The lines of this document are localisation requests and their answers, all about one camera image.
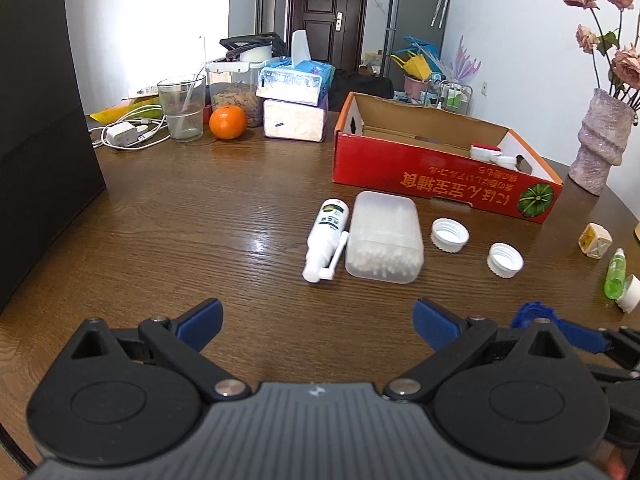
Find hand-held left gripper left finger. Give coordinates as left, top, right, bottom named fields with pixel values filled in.
left=70, top=298, right=252, bottom=403

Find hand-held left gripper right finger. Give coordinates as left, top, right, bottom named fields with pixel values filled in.
left=382, top=298, right=573, bottom=403

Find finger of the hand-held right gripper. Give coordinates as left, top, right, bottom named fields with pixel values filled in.
left=554, top=317, right=640, bottom=361

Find green spray bottle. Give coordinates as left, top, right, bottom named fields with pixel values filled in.
left=603, top=248, right=629, bottom=301

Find white bottle cap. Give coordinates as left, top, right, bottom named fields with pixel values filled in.
left=431, top=218, right=471, bottom=254
left=486, top=242, right=524, bottom=278

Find clear cotton swab box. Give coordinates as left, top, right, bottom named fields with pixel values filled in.
left=345, top=191, right=425, bottom=284

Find white spray bottle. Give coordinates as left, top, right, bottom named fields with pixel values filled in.
left=301, top=198, right=351, bottom=283

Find red cardboard box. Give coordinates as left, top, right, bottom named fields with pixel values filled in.
left=332, top=91, right=565, bottom=224

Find white cylindrical lid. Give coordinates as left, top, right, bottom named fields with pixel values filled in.
left=616, top=274, right=640, bottom=314

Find small beige cube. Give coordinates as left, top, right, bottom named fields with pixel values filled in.
left=579, top=222, right=613, bottom=260

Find orange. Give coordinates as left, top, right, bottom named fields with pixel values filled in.
left=209, top=105, right=248, bottom=140

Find clear glass cup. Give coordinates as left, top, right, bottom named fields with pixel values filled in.
left=157, top=75, right=207, bottom=142

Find white charger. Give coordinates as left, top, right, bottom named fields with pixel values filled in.
left=104, top=121, right=141, bottom=148

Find purple tissue pack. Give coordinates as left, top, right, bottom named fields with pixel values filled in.
left=262, top=95, right=330, bottom=143

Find yellow green packet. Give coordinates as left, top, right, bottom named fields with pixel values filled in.
left=90, top=102, right=166, bottom=124

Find white straw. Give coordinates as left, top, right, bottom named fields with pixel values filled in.
left=180, top=80, right=201, bottom=112

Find clear food container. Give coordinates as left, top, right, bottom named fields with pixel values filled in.
left=205, top=60, right=266, bottom=128

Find pink plastic bucket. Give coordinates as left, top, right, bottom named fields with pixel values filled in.
left=403, top=74, right=431, bottom=102

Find black monitor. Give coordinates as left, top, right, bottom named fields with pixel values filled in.
left=0, top=0, right=107, bottom=311

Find black folding chair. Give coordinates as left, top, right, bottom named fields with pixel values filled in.
left=330, top=67, right=396, bottom=100

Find blue tissue pack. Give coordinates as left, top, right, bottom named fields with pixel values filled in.
left=256, top=30, right=336, bottom=107

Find yellow plastic stool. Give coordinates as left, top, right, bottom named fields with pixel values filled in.
left=391, top=55, right=431, bottom=81

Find purple fairy wings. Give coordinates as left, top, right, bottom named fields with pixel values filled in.
left=440, top=35, right=483, bottom=83

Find dried pink rose bouquet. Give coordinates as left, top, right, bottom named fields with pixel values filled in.
left=555, top=0, right=640, bottom=111

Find black white appliance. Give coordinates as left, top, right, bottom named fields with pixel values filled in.
left=220, top=32, right=283, bottom=63

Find blue plastic stool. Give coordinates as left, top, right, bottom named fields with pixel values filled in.
left=391, top=35, right=441, bottom=66

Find grey refrigerator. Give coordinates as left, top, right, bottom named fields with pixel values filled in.
left=384, top=0, right=453, bottom=96

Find dark brown door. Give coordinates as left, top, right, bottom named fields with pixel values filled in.
left=287, top=0, right=371, bottom=76

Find white cable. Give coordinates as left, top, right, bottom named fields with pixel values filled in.
left=90, top=105, right=173, bottom=151

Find metal wire rack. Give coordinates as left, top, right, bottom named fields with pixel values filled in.
left=427, top=72, right=473, bottom=116

